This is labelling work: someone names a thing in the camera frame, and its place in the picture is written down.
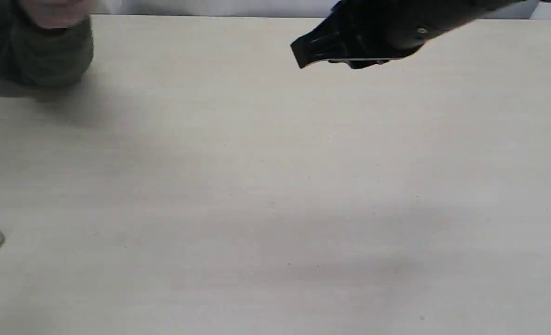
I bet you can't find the open bare right hand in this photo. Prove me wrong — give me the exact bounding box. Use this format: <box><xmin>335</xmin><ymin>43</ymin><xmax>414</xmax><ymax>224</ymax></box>
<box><xmin>19</xmin><ymin>0</ymin><xmax>97</xmax><ymax>28</ymax></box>

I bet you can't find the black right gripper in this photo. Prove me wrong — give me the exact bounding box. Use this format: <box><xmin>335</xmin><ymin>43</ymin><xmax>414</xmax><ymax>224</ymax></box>
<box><xmin>291</xmin><ymin>0</ymin><xmax>516</xmax><ymax>69</ymax></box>

